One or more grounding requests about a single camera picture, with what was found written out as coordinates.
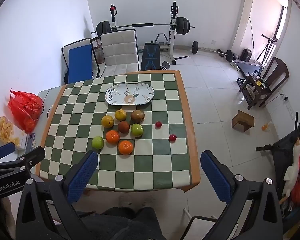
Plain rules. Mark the yellow pear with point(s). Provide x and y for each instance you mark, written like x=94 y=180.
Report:
x=120 y=115

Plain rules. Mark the clear snack bag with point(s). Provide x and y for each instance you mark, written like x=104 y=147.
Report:
x=6 y=130

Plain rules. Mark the grey handheld device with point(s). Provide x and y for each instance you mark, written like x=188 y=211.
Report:
x=30 y=142

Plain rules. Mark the oval floral plate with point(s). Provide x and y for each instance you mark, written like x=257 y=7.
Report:
x=130 y=93

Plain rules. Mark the small barbell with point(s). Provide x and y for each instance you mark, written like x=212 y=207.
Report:
x=195 y=47

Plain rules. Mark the black workout bench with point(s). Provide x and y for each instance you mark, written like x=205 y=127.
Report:
x=150 y=57

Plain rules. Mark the grey folding table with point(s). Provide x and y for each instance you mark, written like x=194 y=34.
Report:
x=43 y=97

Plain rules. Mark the black plastic crate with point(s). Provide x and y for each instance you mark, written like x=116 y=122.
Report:
x=242 y=86

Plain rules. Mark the brown pear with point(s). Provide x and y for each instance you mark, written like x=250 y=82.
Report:
x=137 y=116

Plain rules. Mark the white barbell rack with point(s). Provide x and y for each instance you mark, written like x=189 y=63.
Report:
x=173 y=37

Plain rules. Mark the person's dark trousers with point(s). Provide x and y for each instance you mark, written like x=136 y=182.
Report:
x=125 y=223

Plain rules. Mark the green white checkered tablecloth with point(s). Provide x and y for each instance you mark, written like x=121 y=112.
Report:
x=155 y=160

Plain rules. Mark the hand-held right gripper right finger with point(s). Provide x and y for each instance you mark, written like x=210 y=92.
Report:
x=215 y=177

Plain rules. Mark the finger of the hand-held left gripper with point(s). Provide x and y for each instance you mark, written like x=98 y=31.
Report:
x=2 y=151
x=32 y=156

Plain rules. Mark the small red fruit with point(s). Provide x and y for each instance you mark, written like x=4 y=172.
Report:
x=158 y=124
x=172 y=137

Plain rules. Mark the dark red apple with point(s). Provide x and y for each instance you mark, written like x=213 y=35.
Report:
x=123 y=126

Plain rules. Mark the small wooden stool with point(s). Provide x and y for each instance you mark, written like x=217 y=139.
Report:
x=243 y=121

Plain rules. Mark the chrome dumbbell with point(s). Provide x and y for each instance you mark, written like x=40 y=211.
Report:
x=165 y=65

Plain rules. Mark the yellow orange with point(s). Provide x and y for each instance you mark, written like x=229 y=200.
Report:
x=107 y=121

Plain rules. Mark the exercise machine frame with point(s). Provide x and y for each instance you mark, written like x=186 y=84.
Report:
x=266 y=47

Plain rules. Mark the short metal bar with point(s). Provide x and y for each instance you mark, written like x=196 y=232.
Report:
x=182 y=57

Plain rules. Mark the white padded chair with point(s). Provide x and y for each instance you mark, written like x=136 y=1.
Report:
x=118 y=47

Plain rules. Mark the white goose toy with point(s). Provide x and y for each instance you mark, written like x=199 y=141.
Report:
x=292 y=167

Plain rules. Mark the red plastic bag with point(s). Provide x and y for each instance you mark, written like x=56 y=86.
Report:
x=25 y=107

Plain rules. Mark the dark wooden chair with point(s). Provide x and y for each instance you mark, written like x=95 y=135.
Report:
x=277 y=72

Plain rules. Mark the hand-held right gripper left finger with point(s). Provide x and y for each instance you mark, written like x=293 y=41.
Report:
x=82 y=177

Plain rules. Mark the black speaker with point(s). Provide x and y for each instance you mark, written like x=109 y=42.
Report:
x=247 y=54

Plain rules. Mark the small orange floor item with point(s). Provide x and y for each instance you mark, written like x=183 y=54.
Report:
x=265 y=127

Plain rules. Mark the green apple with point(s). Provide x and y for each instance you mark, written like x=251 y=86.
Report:
x=137 y=130
x=97 y=142

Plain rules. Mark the black chair with blue cushion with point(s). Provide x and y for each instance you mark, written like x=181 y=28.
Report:
x=80 y=62

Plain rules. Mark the barbell with black plates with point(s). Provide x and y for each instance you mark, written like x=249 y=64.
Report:
x=142 y=25

